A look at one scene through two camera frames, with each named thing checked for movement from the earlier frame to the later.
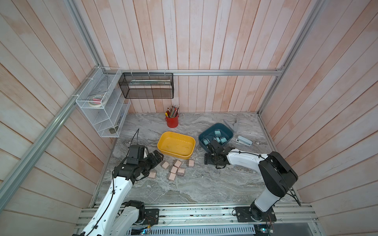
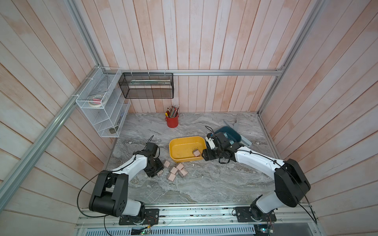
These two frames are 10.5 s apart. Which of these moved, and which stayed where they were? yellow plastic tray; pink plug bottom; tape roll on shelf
Moved: yellow plastic tray
Stayed: pink plug bottom; tape roll on shelf
